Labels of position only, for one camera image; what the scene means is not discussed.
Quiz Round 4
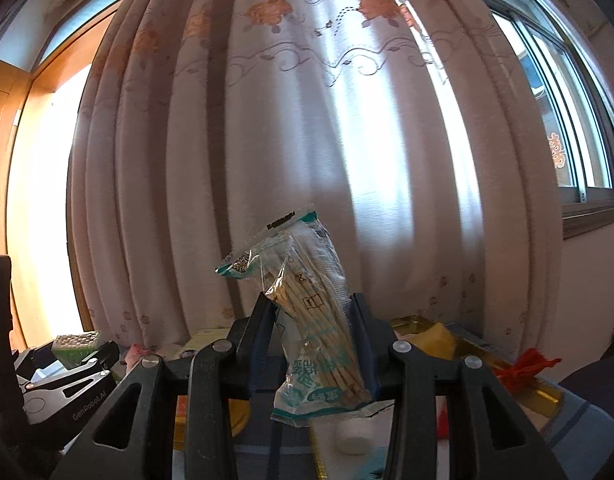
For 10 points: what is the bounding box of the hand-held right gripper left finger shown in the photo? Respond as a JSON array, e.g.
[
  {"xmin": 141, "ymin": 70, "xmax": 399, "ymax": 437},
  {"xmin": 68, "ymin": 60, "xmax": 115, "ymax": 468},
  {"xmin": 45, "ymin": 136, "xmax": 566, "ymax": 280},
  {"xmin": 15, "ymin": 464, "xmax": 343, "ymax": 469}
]
[{"xmin": 49, "ymin": 292, "xmax": 278, "ymax": 480}]

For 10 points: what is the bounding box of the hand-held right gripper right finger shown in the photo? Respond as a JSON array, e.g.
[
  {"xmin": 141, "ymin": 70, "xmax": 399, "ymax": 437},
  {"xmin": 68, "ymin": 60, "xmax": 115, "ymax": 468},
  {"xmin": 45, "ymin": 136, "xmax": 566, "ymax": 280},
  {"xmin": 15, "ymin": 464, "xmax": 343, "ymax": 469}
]
[{"xmin": 349, "ymin": 292, "xmax": 568, "ymax": 480}]

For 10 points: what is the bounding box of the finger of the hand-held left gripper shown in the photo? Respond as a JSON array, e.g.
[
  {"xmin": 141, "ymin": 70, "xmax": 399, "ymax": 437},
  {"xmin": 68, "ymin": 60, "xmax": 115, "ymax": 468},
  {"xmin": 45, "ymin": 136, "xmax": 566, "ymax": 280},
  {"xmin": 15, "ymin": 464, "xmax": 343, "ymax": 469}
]
[{"xmin": 14, "ymin": 342, "xmax": 120, "ymax": 413}]

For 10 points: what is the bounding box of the clear pack of wooden sticks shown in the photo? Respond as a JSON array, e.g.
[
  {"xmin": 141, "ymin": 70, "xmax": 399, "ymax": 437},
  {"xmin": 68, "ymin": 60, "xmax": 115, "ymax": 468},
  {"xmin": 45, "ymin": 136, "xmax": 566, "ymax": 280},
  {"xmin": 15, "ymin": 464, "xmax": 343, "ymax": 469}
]
[{"xmin": 216, "ymin": 204, "xmax": 383, "ymax": 428}]

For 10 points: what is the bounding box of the yellow sponge block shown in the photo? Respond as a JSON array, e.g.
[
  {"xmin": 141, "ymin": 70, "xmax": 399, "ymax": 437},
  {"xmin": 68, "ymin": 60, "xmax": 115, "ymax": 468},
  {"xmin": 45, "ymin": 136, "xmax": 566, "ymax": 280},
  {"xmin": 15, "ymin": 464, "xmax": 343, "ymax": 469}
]
[{"xmin": 417, "ymin": 322, "xmax": 460, "ymax": 361}]

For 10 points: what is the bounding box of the gold metal tray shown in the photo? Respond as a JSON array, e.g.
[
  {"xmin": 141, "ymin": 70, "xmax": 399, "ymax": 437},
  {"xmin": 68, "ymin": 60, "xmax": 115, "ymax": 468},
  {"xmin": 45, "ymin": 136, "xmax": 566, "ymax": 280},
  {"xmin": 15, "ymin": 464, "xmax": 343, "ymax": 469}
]
[{"xmin": 387, "ymin": 315, "xmax": 568, "ymax": 411}]

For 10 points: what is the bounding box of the green patterned box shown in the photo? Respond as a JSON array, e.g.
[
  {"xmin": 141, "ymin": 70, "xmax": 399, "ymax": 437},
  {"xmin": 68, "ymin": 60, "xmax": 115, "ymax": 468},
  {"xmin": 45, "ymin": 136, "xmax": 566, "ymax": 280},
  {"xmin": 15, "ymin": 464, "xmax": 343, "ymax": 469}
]
[{"xmin": 52, "ymin": 331, "xmax": 104, "ymax": 366}]

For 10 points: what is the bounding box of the yellow tissue box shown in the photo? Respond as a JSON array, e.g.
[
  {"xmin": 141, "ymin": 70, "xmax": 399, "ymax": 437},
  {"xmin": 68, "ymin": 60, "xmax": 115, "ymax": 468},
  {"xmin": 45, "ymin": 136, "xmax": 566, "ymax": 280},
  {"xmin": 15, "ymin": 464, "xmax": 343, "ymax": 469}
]
[{"xmin": 184, "ymin": 328, "xmax": 237, "ymax": 357}]

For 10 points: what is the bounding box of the yellow round tin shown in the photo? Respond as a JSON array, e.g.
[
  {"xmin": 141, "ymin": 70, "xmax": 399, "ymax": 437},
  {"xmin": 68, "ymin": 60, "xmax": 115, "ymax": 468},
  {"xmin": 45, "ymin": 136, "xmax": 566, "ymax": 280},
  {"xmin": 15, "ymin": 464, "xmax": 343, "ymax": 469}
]
[{"xmin": 174, "ymin": 394, "xmax": 254, "ymax": 448}]

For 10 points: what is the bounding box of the floral cream curtain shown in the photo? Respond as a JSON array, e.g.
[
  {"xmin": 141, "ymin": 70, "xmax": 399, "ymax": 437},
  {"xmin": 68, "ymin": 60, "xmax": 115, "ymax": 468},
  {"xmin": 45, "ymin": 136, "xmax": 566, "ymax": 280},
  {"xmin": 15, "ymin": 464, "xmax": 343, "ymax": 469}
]
[{"xmin": 67, "ymin": 0, "xmax": 570, "ymax": 358}]

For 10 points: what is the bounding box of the dark cloth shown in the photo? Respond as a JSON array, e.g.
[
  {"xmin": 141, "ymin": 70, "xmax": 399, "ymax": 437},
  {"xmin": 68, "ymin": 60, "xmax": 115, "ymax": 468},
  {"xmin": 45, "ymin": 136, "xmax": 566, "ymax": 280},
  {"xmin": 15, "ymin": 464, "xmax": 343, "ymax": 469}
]
[{"xmin": 557, "ymin": 352, "xmax": 614, "ymax": 413}]

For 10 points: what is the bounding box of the red window decal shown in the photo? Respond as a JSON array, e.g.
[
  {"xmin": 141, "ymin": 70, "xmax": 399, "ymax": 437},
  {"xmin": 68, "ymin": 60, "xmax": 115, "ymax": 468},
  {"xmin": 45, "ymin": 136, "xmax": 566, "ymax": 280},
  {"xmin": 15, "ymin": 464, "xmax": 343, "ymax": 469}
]
[{"xmin": 548, "ymin": 132, "xmax": 570, "ymax": 168}]

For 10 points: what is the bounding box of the sliding glass window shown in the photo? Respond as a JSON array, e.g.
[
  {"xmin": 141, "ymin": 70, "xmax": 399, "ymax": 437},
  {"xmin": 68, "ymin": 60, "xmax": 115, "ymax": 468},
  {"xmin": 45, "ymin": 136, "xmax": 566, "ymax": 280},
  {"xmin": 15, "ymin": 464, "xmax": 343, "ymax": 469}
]
[{"xmin": 449, "ymin": 0, "xmax": 614, "ymax": 238}]

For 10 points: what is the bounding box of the wooden door frame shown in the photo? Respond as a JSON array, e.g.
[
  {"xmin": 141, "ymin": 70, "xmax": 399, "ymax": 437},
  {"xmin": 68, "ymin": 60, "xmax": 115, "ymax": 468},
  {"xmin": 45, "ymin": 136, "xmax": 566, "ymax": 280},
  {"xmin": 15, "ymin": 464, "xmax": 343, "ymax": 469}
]
[{"xmin": 7, "ymin": 15, "xmax": 118, "ymax": 341}]

